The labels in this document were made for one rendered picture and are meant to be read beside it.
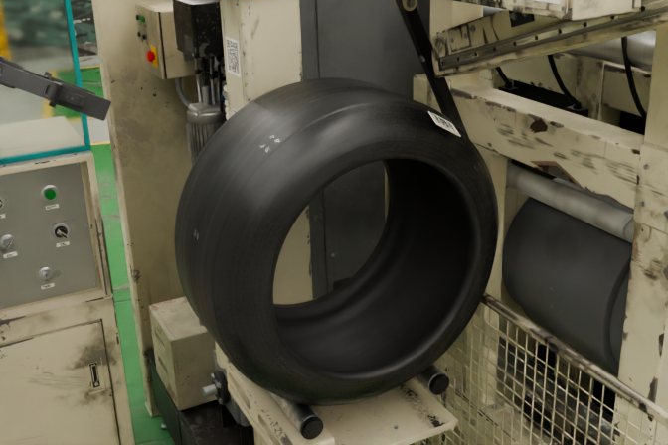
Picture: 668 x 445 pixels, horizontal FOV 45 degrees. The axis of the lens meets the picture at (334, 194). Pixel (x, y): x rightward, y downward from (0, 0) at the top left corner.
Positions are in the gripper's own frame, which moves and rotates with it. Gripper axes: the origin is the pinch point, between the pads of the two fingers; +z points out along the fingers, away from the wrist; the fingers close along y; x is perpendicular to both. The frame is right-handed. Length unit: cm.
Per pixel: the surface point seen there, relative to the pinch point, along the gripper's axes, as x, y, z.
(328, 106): 13.1, -0.5, 36.1
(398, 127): 14.0, 4.8, 47.0
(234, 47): 19.3, -36.1, 28.3
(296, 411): -41, -5, 55
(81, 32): 45, -915, 117
